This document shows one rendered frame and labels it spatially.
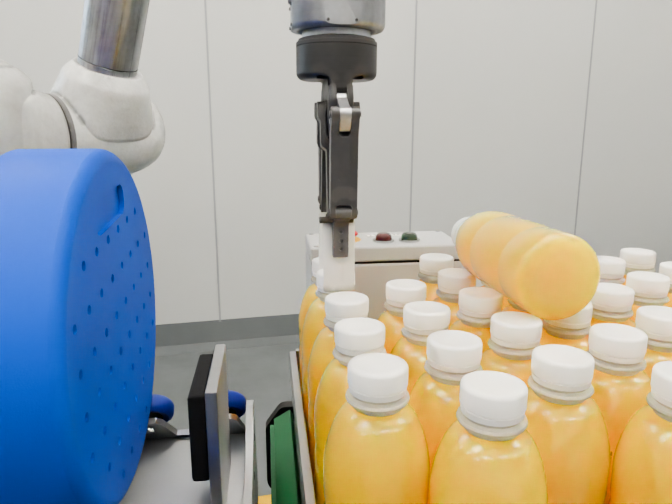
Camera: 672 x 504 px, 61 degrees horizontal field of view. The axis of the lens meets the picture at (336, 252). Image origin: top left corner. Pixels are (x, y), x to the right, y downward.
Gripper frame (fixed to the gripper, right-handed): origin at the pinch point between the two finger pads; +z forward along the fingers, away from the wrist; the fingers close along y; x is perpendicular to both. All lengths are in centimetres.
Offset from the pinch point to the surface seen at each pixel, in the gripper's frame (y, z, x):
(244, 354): -246, 113, -21
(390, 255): -14.8, 4.0, 8.9
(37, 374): 23.3, 1.4, -19.9
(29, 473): 22.8, 8.0, -21.3
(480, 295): 8.1, 2.5, 12.1
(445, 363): 19.7, 3.6, 5.2
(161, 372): -228, 113, -63
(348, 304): 9.2, 2.5, 0.0
